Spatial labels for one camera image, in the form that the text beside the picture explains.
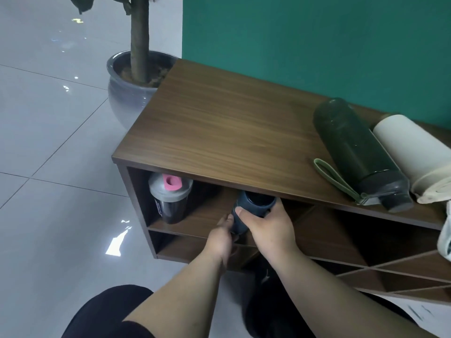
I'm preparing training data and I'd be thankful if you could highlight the person's right hand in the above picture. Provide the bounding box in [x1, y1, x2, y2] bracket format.
[234, 199, 301, 265]

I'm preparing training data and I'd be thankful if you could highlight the person's left hand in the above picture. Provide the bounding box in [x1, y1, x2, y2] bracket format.
[205, 215, 235, 265]

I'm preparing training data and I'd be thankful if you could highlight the dark blue bottle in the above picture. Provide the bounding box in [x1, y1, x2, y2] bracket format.
[230, 191, 275, 236]

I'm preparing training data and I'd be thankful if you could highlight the person's left forearm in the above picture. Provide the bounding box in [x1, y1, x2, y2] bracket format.
[121, 255, 228, 338]

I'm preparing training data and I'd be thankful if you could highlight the person's right forearm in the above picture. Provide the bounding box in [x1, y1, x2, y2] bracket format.
[261, 248, 428, 338]

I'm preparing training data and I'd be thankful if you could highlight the shaker bottle with pink cap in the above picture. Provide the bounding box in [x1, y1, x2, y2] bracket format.
[148, 173, 194, 225]

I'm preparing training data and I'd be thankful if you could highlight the brown wooden shelf cabinet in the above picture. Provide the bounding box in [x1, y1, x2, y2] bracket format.
[112, 59, 451, 297]

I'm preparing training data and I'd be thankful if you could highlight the person's right leg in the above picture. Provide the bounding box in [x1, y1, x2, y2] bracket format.
[244, 257, 418, 338]

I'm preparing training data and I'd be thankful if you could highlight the person's leg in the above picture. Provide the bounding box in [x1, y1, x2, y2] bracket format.
[62, 285, 156, 338]
[244, 257, 418, 338]

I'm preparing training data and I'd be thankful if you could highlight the person's left leg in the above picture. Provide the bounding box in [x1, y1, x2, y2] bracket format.
[62, 285, 156, 338]

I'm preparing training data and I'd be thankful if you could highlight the grey ceramic plant pot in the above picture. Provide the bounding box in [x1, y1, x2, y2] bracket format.
[107, 50, 180, 131]

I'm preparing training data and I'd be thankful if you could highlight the brown soil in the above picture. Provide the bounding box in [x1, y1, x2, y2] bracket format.
[112, 54, 177, 88]

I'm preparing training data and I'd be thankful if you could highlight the cream white bottle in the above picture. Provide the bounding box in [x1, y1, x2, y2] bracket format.
[373, 114, 451, 204]

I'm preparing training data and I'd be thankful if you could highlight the potted tree with dark leaves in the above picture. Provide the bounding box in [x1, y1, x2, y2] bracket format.
[69, 0, 150, 85]

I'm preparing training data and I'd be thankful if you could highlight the white plastic container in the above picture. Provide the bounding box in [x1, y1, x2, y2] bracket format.
[437, 200, 451, 262]

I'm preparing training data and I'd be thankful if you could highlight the dark green bottle with strap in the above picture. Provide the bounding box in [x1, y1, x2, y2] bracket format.
[313, 98, 414, 212]

